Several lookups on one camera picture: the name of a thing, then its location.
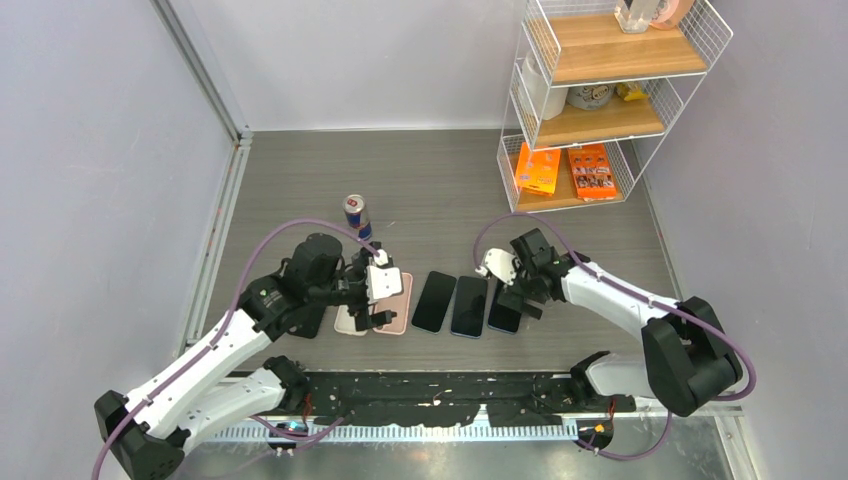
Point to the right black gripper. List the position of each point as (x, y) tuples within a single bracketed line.
[(532, 310)]

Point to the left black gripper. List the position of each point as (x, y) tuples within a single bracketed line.
[(361, 311)]

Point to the dark blue phone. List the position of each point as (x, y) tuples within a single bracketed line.
[(502, 318)]

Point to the black phone case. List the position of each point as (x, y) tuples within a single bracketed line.
[(309, 324)]

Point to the teal phone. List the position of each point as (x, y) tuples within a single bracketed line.
[(433, 302)]

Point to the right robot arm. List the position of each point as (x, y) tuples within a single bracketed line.
[(684, 361)]

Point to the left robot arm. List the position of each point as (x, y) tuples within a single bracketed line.
[(152, 428)]

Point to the Red Bull can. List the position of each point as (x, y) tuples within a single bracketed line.
[(355, 211)]

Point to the orange snack box left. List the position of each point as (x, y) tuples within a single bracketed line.
[(537, 171)]

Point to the orange snack box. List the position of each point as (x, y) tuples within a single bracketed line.
[(537, 171), (592, 173)]

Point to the orange snack box right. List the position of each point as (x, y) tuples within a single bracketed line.
[(592, 173)]

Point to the white bottle on shelf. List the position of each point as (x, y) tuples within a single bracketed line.
[(548, 102)]

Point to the round tin on shelf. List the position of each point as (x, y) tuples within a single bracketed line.
[(590, 97)]

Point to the yellow packet on shelf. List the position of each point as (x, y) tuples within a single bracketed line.
[(631, 91)]

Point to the clear glass jar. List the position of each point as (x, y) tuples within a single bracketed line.
[(635, 16)]

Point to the pink tape roll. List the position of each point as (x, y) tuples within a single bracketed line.
[(669, 13)]

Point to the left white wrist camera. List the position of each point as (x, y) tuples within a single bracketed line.
[(383, 278)]

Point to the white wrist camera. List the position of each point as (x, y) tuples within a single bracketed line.
[(500, 264), (383, 278)]

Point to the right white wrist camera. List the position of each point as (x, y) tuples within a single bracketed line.
[(500, 264)]

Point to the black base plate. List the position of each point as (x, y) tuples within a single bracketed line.
[(445, 399)]

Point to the aluminium frame rail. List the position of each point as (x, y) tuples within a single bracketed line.
[(227, 137)]

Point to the white wire shelf rack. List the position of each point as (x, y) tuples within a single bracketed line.
[(579, 43)]

